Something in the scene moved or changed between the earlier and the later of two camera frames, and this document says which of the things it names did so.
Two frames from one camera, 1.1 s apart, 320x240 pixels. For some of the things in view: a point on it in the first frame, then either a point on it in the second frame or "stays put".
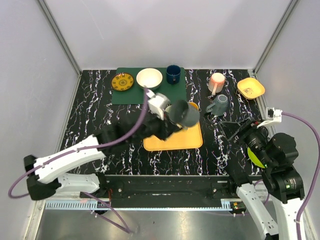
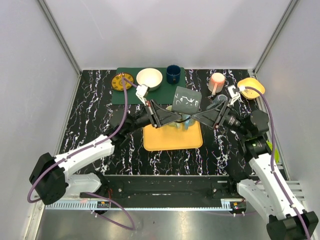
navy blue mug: x=173 y=74 stays put
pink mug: x=216 y=83 stays put
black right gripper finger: x=241 y=129 -> x=208 y=117
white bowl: x=152 y=78 stays put
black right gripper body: x=254 y=137 -> x=227 y=117
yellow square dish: x=250 y=88 stays put
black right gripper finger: x=231 y=124 -> x=218 y=108
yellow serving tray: x=190 y=138 stays put
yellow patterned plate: x=122 y=82 stays put
